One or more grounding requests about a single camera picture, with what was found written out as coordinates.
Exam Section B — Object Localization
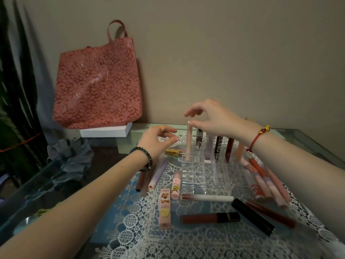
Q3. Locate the clear acrylic lipstick organizer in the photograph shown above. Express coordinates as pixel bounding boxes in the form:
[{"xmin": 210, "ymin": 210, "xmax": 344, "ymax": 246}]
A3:
[{"xmin": 181, "ymin": 147, "xmax": 260, "ymax": 198}]

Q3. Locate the long pink cartoon lipstick box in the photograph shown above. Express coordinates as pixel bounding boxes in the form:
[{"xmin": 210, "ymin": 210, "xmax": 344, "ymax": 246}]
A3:
[{"xmin": 158, "ymin": 187, "xmax": 172, "ymax": 230}]

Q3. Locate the red cord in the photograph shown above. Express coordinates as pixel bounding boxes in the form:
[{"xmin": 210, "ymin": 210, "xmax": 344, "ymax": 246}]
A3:
[{"xmin": 0, "ymin": 131, "xmax": 44, "ymax": 153}]

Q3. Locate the dark bead bracelet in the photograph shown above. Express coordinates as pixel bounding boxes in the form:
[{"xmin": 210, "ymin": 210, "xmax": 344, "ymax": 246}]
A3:
[{"xmin": 128, "ymin": 147, "xmax": 153, "ymax": 172}]

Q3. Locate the lilac pink lip gloss tube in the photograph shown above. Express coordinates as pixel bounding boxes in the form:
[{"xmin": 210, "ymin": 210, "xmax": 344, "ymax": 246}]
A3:
[{"xmin": 263, "ymin": 175, "xmax": 289, "ymax": 208}]

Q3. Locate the peach lip gloss tube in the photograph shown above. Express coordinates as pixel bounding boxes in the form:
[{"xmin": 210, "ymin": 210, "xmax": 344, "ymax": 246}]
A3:
[{"xmin": 235, "ymin": 143, "xmax": 247, "ymax": 162}]

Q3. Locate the slim red lip gloss tube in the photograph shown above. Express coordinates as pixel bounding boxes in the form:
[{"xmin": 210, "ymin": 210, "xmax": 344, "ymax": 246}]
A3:
[{"xmin": 245, "ymin": 200, "xmax": 296, "ymax": 229}]

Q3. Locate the grey blue cloth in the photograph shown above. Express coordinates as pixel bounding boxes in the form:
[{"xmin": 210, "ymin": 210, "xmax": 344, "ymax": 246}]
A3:
[{"xmin": 47, "ymin": 137, "xmax": 95, "ymax": 184}]

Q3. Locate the black capped red lip gloss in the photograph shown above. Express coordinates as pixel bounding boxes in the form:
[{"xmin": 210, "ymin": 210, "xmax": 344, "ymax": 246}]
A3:
[{"xmin": 180, "ymin": 212, "xmax": 241, "ymax": 225}]

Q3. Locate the dark brown lip gloss tube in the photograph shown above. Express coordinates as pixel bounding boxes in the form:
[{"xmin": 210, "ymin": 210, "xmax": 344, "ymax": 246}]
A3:
[{"xmin": 195, "ymin": 128, "xmax": 203, "ymax": 151}]

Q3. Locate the white capped red lip gloss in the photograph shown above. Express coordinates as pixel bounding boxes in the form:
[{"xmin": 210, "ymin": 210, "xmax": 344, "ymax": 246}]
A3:
[{"xmin": 182, "ymin": 193, "xmax": 234, "ymax": 203}]

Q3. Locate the red string bracelet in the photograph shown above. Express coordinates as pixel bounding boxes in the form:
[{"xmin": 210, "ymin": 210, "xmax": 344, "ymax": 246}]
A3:
[{"xmin": 246, "ymin": 125, "xmax": 272, "ymax": 153}]

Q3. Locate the rose pink lip gloss tube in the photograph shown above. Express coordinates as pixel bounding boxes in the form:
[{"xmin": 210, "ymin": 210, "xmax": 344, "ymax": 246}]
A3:
[{"xmin": 265, "ymin": 167, "xmax": 292, "ymax": 203}]

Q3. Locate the person's right hand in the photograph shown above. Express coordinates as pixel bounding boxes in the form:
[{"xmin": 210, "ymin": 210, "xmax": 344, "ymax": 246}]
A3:
[{"xmin": 184, "ymin": 99, "xmax": 260, "ymax": 148}]

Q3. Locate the dark red lip gloss tube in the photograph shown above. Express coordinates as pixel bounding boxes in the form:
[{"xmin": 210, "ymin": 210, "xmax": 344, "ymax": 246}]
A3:
[{"xmin": 225, "ymin": 137, "xmax": 235, "ymax": 163}]

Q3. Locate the black lipstick tube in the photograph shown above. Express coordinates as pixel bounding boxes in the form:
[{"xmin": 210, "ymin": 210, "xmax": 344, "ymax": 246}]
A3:
[{"xmin": 231, "ymin": 198, "xmax": 275, "ymax": 237}]

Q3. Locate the white lace table cloth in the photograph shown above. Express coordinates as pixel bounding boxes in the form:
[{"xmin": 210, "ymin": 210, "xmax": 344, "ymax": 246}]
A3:
[{"xmin": 95, "ymin": 132, "xmax": 345, "ymax": 259}]

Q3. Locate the black printed lip gloss tube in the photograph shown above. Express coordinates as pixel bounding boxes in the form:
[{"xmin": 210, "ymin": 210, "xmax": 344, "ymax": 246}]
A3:
[{"xmin": 213, "ymin": 136, "xmax": 223, "ymax": 162}]

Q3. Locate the orange red lip gloss tube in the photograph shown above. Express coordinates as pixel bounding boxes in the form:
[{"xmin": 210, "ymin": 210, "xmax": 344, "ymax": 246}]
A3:
[{"xmin": 245, "ymin": 152, "xmax": 267, "ymax": 178}]

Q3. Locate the gold capped lip gloss tube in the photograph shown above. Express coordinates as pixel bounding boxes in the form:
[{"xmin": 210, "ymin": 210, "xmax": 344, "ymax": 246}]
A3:
[{"xmin": 165, "ymin": 148, "xmax": 187, "ymax": 157}]

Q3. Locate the person's left forearm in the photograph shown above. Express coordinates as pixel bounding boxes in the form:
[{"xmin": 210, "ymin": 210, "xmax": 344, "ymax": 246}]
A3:
[{"xmin": 0, "ymin": 151, "xmax": 150, "ymax": 259}]

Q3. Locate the pale pink lip gloss tube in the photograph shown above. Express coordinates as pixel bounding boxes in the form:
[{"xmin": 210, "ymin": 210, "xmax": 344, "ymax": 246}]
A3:
[{"xmin": 186, "ymin": 124, "xmax": 195, "ymax": 161}]

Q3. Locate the person's right forearm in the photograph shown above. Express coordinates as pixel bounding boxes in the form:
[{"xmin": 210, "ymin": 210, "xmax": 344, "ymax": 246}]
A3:
[{"xmin": 250, "ymin": 129, "xmax": 345, "ymax": 242}]

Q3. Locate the clear pink lip gloss tube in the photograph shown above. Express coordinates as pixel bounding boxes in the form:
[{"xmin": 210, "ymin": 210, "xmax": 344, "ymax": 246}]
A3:
[{"xmin": 204, "ymin": 134, "xmax": 215, "ymax": 163}]

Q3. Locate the red white patterned lipstick tube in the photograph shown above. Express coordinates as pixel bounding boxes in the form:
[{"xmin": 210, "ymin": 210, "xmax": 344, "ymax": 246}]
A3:
[{"xmin": 248, "ymin": 183, "xmax": 266, "ymax": 201}]

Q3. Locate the pink floral tote bag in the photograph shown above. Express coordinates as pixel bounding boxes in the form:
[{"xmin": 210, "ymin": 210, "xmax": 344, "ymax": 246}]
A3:
[{"xmin": 52, "ymin": 20, "xmax": 143, "ymax": 130}]

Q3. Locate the person's left hand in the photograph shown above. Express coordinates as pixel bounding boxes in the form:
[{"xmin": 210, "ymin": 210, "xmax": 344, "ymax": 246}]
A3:
[{"xmin": 137, "ymin": 126, "xmax": 179, "ymax": 160}]

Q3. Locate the light pink lip gloss tube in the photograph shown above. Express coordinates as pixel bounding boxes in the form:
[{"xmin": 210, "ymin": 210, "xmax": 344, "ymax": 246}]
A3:
[{"xmin": 241, "ymin": 156, "xmax": 274, "ymax": 200}]

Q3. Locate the white flat box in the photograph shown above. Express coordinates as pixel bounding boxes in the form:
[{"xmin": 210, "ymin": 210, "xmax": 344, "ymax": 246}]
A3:
[{"xmin": 80, "ymin": 122, "xmax": 133, "ymax": 138}]

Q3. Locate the short pink cartoon lipstick tube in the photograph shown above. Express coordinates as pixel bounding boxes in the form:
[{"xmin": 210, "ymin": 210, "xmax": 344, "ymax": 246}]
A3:
[{"xmin": 170, "ymin": 170, "xmax": 182, "ymax": 200}]

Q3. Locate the dark green plant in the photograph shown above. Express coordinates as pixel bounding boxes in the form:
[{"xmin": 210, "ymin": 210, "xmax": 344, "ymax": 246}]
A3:
[{"xmin": 0, "ymin": 0, "xmax": 47, "ymax": 184}]

